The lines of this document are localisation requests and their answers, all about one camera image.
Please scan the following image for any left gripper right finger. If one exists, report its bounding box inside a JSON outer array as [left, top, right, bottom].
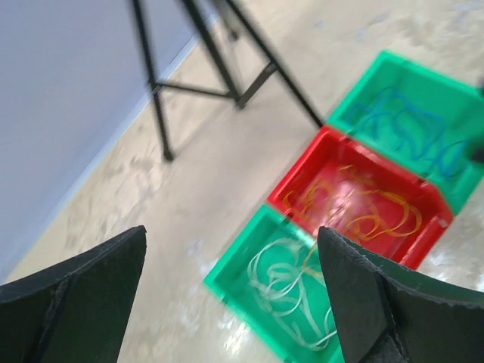
[[317, 227, 483, 362]]

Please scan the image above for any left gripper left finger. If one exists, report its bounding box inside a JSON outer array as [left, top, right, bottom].
[[1, 225, 147, 362]]

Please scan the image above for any yellow cable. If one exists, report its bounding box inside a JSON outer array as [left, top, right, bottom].
[[283, 164, 424, 281]]

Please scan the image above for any white cable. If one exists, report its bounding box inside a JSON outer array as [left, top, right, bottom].
[[246, 237, 337, 351]]

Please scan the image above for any green bin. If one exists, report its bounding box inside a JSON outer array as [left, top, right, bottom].
[[205, 204, 344, 362], [328, 51, 483, 214]]

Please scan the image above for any red bin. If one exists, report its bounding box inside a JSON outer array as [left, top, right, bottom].
[[268, 126, 455, 269]]

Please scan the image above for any blue cable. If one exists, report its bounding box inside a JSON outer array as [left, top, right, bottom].
[[347, 85, 470, 178]]

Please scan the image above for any black music stand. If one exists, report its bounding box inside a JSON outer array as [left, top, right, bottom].
[[128, 0, 326, 163]]

